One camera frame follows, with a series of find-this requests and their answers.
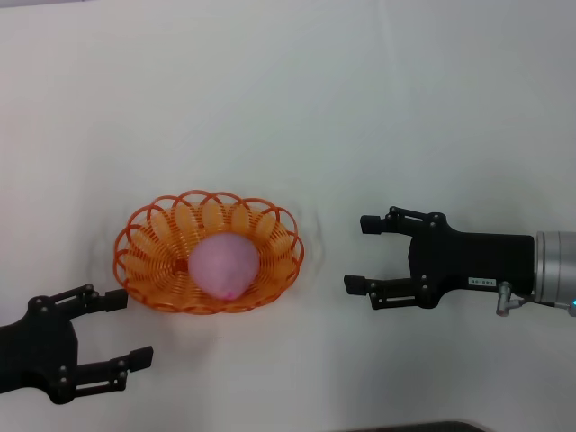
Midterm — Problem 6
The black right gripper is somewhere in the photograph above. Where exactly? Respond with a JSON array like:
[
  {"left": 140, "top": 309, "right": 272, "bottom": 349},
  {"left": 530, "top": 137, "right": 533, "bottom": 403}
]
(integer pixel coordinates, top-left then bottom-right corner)
[{"left": 343, "top": 205, "right": 537, "bottom": 312}]

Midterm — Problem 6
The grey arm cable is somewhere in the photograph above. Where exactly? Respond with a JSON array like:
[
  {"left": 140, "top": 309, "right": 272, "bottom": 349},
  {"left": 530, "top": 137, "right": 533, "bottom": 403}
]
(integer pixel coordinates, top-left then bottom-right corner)
[{"left": 512, "top": 292, "right": 575, "bottom": 311}]

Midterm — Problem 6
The orange woven plastic basket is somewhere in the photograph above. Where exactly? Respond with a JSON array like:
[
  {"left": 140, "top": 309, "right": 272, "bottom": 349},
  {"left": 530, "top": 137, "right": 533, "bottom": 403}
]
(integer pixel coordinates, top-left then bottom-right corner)
[{"left": 112, "top": 188, "right": 305, "bottom": 316}]

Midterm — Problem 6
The dark robot torso edge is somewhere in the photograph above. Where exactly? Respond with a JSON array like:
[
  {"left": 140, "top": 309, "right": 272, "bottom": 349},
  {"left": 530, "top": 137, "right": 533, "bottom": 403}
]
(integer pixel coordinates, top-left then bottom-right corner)
[{"left": 350, "top": 420, "right": 482, "bottom": 432}]

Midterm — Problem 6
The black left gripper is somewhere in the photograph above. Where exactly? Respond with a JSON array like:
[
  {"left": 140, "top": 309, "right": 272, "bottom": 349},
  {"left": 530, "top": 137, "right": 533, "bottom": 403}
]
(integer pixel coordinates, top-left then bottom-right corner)
[{"left": 0, "top": 283, "right": 156, "bottom": 405}]

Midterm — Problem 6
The silver gripper cable plug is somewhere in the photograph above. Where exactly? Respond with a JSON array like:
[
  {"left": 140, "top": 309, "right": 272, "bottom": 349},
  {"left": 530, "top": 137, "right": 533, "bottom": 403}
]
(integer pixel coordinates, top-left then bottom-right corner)
[{"left": 494, "top": 281, "right": 517, "bottom": 317}]

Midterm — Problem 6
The pink peach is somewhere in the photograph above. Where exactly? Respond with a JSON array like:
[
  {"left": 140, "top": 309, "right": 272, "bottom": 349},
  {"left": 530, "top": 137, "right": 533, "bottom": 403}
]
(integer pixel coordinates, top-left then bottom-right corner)
[{"left": 187, "top": 232, "right": 261, "bottom": 301}]

